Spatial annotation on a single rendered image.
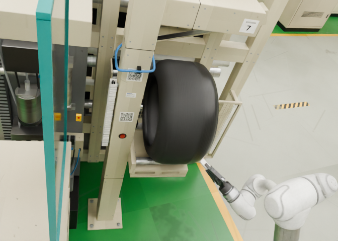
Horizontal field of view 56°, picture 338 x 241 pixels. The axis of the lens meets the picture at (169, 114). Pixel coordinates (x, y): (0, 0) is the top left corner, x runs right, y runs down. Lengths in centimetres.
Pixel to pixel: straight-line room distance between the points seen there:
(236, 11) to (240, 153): 205
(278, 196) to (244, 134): 244
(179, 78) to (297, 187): 74
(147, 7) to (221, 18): 54
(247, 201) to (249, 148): 175
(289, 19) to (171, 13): 468
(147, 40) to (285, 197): 85
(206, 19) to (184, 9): 13
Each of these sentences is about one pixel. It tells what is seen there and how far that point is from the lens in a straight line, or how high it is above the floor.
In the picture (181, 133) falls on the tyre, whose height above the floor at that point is 132.
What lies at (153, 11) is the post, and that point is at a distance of 135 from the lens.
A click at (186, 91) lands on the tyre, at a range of 159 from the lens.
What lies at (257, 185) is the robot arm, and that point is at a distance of 195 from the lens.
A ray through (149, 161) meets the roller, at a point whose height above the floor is 92.
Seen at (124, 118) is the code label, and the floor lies 120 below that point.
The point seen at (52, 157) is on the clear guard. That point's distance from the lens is 69.
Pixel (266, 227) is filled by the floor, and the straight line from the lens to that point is 315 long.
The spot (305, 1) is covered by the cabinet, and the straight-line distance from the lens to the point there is 616.
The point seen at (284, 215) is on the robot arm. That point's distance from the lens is 135.
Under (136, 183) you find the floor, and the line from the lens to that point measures 293.
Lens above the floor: 245
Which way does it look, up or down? 43 degrees down
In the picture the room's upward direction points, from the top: 19 degrees clockwise
